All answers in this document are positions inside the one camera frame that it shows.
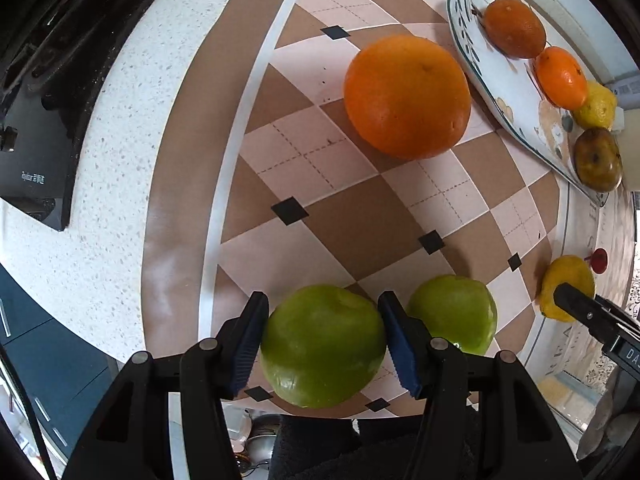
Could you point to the yellow lemon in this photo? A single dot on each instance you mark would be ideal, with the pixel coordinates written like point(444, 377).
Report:
point(597, 107)

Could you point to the small red cherry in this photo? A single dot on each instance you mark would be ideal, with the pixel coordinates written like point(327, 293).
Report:
point(598, 260)

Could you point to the bright orange tangerine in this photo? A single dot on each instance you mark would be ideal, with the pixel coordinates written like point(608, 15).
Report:
point(562, 77)

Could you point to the dark blue cabinet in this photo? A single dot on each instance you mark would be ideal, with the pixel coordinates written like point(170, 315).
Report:
point(45, 350)

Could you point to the black stove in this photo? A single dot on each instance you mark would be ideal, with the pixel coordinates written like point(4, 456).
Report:
point(35, 125)

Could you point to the brown spotted fruit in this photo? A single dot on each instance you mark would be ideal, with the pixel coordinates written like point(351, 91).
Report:
point(597, 160)

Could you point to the dark cloth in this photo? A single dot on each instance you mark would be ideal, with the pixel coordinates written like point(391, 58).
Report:
point(345, 450)

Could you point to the metal pot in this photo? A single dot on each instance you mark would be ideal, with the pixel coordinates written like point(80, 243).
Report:
point(257, 447)

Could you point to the large orange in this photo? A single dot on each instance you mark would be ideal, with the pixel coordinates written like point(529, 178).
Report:
point(407, 97)

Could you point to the dark orange tangerine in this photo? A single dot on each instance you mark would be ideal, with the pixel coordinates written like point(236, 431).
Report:
point(515, 27)

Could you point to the white patterned plate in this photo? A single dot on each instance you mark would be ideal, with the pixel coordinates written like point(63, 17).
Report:
point(510, 90)

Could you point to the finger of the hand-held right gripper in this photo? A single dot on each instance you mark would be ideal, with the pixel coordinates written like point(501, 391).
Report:
point(585, 312)
point(620, 312)

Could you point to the person's right hand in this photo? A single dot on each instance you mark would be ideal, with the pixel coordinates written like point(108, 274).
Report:
point(617, 430)

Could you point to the small green apple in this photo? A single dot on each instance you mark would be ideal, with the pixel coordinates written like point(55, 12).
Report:
point(457, 310)

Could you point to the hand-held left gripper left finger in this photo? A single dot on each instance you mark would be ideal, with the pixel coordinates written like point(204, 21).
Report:
point(246, 347)

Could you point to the yellow plastic packet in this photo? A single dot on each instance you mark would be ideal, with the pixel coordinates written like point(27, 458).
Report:
point(567, 390)

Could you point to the large green apple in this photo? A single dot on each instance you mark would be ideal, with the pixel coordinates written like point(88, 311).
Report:
point(322, 347)

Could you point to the small white box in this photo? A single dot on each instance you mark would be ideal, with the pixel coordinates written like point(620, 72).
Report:
point(620, 120)

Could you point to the brown checkered table mat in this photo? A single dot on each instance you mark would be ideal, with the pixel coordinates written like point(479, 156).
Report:
point(360, 220)

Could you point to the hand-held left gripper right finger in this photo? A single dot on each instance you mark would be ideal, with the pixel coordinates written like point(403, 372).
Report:
point(401, 355)

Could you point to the yellow citrus fruit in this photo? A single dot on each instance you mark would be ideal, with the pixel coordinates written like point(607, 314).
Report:
point(562, 272)

